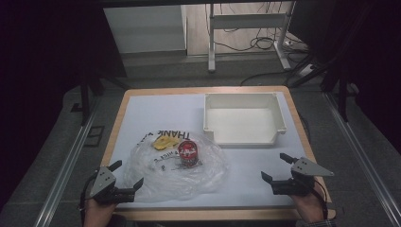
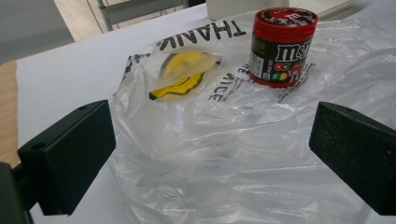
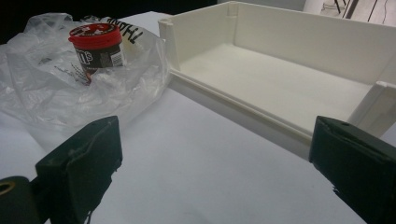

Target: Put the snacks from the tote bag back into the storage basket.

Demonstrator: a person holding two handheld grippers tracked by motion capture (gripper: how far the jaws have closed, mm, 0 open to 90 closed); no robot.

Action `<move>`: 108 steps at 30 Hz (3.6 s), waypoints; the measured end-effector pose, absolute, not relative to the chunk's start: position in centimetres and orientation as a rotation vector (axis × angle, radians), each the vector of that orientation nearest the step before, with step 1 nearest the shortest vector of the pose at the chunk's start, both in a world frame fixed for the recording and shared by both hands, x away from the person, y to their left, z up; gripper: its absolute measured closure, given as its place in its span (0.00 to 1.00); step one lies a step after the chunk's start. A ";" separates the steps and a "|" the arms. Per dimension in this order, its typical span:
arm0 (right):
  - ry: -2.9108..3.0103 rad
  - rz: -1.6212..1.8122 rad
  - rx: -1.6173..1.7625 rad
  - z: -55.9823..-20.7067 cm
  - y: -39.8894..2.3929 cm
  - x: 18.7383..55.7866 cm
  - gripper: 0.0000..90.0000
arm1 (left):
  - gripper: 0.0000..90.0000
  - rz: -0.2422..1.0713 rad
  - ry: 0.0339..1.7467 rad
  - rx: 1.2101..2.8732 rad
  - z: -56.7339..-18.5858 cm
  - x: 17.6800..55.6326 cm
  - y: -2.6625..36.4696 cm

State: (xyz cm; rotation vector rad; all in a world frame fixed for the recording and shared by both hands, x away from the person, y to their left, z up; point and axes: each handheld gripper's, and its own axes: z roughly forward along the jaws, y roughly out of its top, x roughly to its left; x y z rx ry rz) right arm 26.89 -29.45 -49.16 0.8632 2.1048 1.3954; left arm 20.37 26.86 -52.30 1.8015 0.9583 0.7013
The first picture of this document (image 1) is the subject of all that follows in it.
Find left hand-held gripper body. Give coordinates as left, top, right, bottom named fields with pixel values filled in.
left=89, top=166, right=136, bottom=205

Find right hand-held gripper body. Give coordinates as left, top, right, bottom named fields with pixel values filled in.
left=270, top=156, right=335, bottom=197

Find clear printed plastic bag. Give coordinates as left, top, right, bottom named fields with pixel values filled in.
left=123, top=129, right=230, bottom=203

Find white plastic bin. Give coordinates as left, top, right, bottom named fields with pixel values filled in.
left=202, top=91, right=288, bottom=148

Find red candy jar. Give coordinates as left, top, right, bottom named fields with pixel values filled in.
left=177, top=139, right=201, bottom=167

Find person's left hand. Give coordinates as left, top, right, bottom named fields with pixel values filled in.
left=82, top=198, right=118, bottom=227

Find person's right hand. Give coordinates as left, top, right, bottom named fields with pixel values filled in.
left=288, top=184, right=329, bottom=225

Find white table mat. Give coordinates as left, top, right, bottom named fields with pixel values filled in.
left=108, top=91, right=317, bottom=210

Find black floor plate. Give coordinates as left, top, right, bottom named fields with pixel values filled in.
left=83, top=125, right=106, bottom=148

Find yellow snack packet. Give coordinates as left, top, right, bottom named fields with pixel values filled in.
left=151, top=134, right=182, bottom=151

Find black metal stand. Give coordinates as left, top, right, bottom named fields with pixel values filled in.
left=70, top=75, right=106, bottom=128
left=321, top=61, right=361, bottom=123

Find white power strip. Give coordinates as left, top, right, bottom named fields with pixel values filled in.
left=298, top=63, right=316, bottom=78

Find white cabinet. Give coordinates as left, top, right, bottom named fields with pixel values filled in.
left=102, top=4, right=188, bottom=55

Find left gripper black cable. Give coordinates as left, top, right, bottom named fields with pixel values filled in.
left=78, top=171, right=99, bottom=223

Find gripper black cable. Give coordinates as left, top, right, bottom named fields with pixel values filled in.
left=313, top=179, right=329, bottom=220
left=78, top=171, right=99, bottom=223

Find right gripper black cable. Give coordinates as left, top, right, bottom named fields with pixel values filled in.
left=313, top=179, right=329, bottom=220

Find aluminium rail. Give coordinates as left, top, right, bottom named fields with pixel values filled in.
left=32, top=94, right=102, bottom=227
left=323, top=92, right=401, bottom=227

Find black floor cables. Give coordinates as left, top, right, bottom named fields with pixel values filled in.
left=204, top=1, right=315, bottom=87

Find white metal desk frame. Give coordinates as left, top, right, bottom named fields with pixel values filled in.
left=206, top=0, right=298, bottom=74

